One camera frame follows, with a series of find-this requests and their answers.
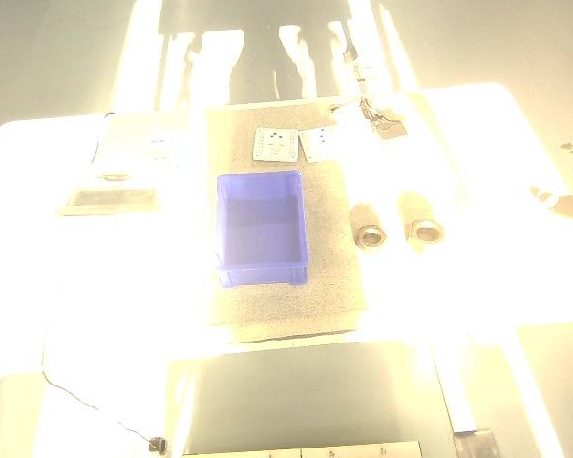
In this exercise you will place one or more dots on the black hex nut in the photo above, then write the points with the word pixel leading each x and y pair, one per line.
pixel 414 235
pixel 363 242

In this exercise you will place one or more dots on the blue plastic box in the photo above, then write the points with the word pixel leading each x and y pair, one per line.
pixel 262 279

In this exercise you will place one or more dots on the black power adapter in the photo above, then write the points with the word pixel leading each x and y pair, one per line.
pixel 390 130

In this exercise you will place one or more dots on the white table leg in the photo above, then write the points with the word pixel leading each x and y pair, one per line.
pixel 463 410

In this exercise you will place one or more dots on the grey-brown mat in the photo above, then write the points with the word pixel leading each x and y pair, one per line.
pixel 329 286

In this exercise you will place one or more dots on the grey metal foot plate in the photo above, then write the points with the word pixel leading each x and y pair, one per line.
pixel 475 443

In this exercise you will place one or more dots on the white socket panel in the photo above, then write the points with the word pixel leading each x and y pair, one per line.
pixel 317 145
pixel 274 145

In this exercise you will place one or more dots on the black floor connector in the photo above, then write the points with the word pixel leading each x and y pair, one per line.
pixel 349 53

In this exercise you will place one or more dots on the blue and white circuit breaker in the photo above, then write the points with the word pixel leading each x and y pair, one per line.
pixel 158 142

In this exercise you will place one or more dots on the grey metal base plate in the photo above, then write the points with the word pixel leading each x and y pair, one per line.
pixel 301 451

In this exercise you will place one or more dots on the grey electrical enclosure box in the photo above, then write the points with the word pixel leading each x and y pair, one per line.
pixel 110 196

